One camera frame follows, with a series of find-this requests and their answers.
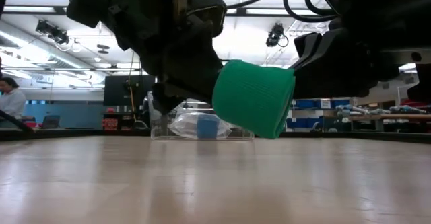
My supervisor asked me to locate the clear bag with blue label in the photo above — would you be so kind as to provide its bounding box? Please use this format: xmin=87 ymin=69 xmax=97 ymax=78
xmin=167 ymin=112 xmax=234 ymax=141

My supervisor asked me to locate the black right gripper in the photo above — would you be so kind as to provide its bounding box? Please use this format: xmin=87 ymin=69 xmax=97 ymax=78
xmin=291 ymin=0 xmax=431 ymax=102

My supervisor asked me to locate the clear plastic bin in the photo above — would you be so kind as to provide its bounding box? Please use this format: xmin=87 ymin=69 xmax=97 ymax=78
xmin=147 ymin=90 xmax=255 ymax=141

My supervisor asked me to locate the person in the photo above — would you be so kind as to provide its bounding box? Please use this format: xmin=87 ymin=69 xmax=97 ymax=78
xmin=0 ymin=77 xmax=28 ymax=129

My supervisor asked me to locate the black ceiling-mounted camera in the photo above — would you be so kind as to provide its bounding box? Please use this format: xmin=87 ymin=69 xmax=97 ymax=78
xmin=265 ymin=22 xmax=290 ymax=48
xmin=34 ymin=19 xmax=70 ymax=46

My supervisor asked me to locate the teal elastic bandage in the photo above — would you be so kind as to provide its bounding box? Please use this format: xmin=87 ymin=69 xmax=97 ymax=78
xmin=211 ymin=59 xmax=297 ymax=140

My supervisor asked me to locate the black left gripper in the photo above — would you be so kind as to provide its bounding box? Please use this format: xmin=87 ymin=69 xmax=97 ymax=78
xmin=65 ymin=0 xmax=228 ymax=116

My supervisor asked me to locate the black monitor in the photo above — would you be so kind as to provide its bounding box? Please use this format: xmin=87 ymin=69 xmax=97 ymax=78
xmin=102 ymin=75 xmax=157 ymax=108

